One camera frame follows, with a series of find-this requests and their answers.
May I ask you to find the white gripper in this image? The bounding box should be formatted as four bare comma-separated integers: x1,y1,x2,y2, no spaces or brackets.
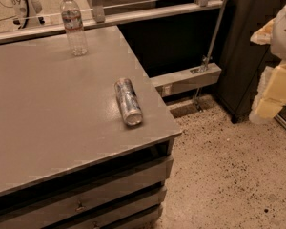
249,5,286,124

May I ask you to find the silver blue redbull can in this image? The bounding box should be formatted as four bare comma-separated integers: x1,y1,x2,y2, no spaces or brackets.
114,78,143,126

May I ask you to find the dark cabinet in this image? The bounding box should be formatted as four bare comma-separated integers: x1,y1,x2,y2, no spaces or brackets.
213,0,286,123

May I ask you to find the grey lower metal beam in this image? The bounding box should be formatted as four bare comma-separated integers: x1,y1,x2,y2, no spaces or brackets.
151,63,221,97

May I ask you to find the clear plastic water bottle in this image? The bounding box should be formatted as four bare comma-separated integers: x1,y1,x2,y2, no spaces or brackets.
60,0,88,56

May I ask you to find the grey cabinet with drawers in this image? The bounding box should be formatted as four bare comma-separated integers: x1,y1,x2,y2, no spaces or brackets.
0,27,181,229

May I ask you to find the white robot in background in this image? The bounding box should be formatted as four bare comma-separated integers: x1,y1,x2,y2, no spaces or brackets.
10,0,42,29

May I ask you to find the grey metal frame rail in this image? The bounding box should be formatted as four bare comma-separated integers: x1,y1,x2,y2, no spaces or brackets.
0,0,223,45

